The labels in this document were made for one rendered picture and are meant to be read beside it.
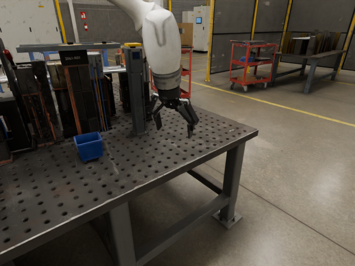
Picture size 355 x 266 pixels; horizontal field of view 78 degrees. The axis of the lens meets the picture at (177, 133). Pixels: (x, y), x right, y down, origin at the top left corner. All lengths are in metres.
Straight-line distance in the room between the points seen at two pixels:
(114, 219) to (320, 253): 1.27
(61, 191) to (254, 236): 1.21
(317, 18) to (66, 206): 7.66
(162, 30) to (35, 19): 8.83
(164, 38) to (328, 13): 7.32
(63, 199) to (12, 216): 0.14
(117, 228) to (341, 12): 7.43
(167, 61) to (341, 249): 1.56
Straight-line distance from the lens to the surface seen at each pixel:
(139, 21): 0.76
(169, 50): 0.63
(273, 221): 1.78
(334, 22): 7.74
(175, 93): 0.71
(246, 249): 1.58
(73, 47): 0.98
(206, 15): 11.33
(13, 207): 0.93
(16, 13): 9.31
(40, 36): 9.39
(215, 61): 5.70
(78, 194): 0.87
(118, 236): 1.00
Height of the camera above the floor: 1.24
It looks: 26 degrees down
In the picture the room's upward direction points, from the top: straight up
